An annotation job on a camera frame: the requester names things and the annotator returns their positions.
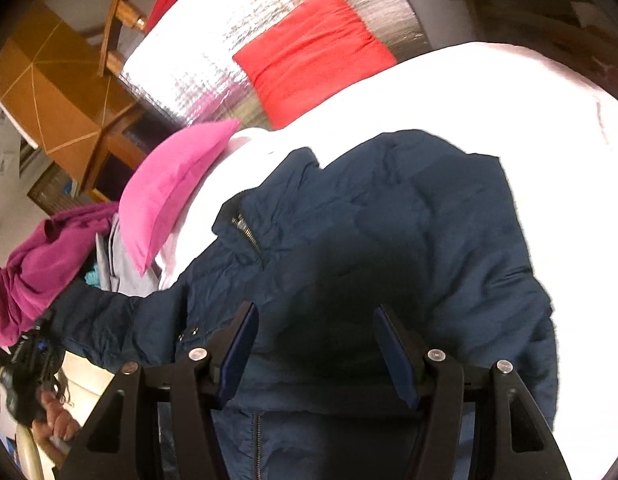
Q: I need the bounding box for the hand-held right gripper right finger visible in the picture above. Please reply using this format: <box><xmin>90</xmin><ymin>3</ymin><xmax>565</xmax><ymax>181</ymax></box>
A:
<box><xmin>373</xmin><ymin>304</ymin><xmax>574</xmax><ymax>480</ymax></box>

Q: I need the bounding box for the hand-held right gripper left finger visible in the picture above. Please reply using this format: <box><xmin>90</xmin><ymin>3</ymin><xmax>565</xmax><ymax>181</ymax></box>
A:
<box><xmin>54</xmin><ymin>301</ymin><xmax>260</xmax><ymax>480</ymax></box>

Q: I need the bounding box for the navy blue jacket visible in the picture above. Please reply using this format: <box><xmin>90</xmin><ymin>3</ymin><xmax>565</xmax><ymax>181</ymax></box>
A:
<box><xmin>49</xmin><ymin>130</ymin><xmax>560</xmax><ymax>480</ymax></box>

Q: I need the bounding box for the person's left hand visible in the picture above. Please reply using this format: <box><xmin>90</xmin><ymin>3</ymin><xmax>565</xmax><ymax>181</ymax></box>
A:
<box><xmin>32</xmin><ymin>389</ymin><xmax>83</xmax><ymax>461</ymax></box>

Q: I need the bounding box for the magenta garment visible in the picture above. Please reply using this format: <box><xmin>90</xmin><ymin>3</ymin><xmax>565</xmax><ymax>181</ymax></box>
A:
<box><xmin>0</xmin><ymin>202</ymin><xmax>121</xmax><ymax>346</ymax></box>

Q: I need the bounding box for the grey garment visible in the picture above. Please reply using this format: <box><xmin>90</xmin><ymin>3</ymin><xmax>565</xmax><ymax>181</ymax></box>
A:
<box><xmin>94</xmin><ymin>212</ymin><xmax>162</xmax><ymax>296</ymax></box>

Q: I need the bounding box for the pink pillow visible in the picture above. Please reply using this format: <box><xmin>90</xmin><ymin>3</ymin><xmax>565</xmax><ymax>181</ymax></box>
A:
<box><xmin>119</xmin><ymin>119</ymin><xmax>241</xmax><ymax>276</ymax></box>

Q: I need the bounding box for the silver foil mat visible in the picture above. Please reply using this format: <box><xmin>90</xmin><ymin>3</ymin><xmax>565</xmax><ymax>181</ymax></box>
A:
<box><xmin>118</xmin><ymin>0</ymin><xmax>430</xmax><ymax>133</ymax></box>

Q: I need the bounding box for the white textured blanket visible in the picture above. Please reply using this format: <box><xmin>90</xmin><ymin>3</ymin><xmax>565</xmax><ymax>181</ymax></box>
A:
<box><xmin>156</xmin><ymin>40</ymin><xmax>618</xmax><ymax>480</ymax></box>

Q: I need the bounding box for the red folded cloth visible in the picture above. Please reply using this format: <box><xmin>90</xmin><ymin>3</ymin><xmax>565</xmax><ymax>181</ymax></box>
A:
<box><xmin>232</xmin><ymin>0</ymin><xmax>397</xmax><ymax>126</ymax></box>

